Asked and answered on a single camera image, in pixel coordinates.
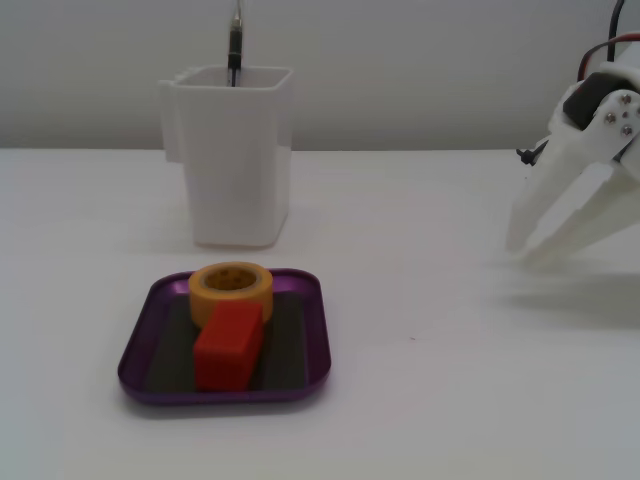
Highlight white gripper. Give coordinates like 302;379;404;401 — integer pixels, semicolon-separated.
504;63;640;270

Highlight yellow tape roll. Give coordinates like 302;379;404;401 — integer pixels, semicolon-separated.
188;260;275;330

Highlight white rectangular pen holder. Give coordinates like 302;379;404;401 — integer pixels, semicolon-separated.
157;66;295;249

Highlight black pen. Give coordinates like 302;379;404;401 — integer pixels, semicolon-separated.
227;0;245;87

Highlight red rectangular block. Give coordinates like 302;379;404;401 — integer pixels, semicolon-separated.
193;301;265;392

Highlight purple metal tray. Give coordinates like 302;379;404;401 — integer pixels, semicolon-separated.
118;268;334;406

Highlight thin red wire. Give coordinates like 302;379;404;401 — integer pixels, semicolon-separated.
577;33;640;82

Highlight thin black wire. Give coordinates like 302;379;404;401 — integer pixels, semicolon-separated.
607;0;630;62

